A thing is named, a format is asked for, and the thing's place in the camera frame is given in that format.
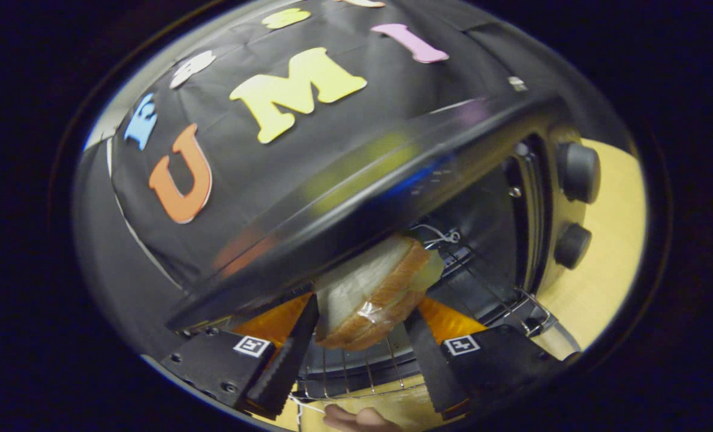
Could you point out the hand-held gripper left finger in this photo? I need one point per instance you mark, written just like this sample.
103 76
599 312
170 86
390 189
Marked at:
290 366

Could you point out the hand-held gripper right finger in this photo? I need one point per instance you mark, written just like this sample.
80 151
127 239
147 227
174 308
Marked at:
431 366

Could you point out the black toaster oven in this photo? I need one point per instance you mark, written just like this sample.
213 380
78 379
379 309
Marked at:
392 180

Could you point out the plastic sandwich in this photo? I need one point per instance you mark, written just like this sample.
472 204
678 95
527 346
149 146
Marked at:
368 294

